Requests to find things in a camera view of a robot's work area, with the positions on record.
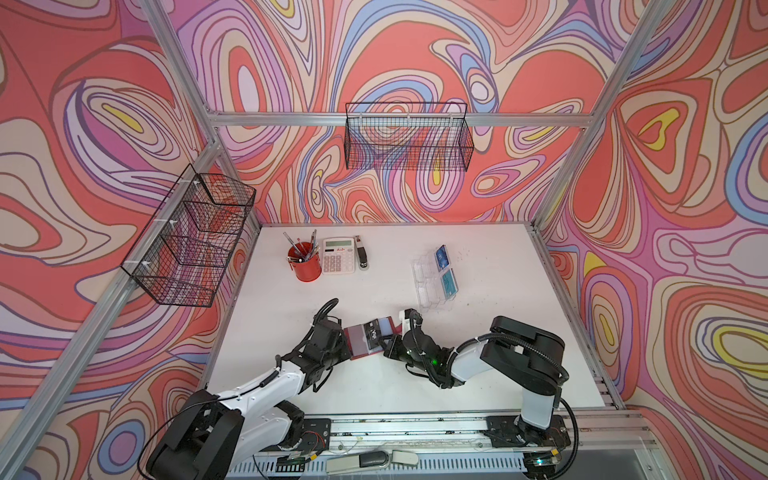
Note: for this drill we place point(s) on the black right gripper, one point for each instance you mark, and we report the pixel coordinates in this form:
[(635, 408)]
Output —
[(392, 352)]

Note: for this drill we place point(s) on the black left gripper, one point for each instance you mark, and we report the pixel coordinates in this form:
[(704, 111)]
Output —
[(343, 344)]

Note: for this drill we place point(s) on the red leather card holder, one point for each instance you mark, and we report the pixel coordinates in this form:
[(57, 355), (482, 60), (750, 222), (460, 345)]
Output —
[(355, 337)]

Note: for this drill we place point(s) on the dark grey credit card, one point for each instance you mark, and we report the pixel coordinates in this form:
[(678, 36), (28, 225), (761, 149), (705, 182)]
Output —
[(378, 332)]

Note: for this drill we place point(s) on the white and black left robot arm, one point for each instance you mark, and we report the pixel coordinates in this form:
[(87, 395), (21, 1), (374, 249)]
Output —
[(212, 431)]

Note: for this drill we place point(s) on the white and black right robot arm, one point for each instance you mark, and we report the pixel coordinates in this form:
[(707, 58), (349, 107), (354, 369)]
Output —
[(529, 356)]

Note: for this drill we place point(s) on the clear plastic card tray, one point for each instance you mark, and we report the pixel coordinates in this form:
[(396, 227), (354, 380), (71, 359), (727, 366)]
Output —
[(427, 282)]

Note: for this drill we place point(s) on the teal credit card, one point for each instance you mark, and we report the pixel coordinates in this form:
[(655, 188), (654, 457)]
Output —
[(449, 284)]

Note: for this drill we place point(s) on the blue VIP credit card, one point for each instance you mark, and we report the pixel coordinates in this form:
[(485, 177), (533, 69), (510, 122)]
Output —
[(442, 260)]

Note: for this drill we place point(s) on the beige and black stapler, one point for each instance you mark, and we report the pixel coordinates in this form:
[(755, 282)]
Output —
[(361, 253)]

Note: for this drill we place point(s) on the pink desk calculator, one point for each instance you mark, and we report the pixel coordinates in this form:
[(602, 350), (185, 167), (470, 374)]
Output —
[(338, 256)]

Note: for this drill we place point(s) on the red metal pen bucket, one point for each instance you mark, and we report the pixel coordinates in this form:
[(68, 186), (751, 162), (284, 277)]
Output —
[(304, 261)]

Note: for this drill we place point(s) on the grey pencil in bucket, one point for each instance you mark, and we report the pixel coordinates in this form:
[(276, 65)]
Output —
[(291, 241)]

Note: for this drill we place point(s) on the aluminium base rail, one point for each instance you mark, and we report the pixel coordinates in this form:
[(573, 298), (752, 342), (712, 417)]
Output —
[(592, 445)]

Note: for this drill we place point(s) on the black wire basket on left wall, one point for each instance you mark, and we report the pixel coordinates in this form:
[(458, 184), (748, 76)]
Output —
[(183, 253)]

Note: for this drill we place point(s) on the black wire basket on wall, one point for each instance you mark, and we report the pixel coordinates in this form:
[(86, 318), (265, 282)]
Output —
[(407, 135), (183, 253)]

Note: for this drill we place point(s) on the black wire basket on back wall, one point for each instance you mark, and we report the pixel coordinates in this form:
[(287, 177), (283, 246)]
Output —
[(407, 135)]

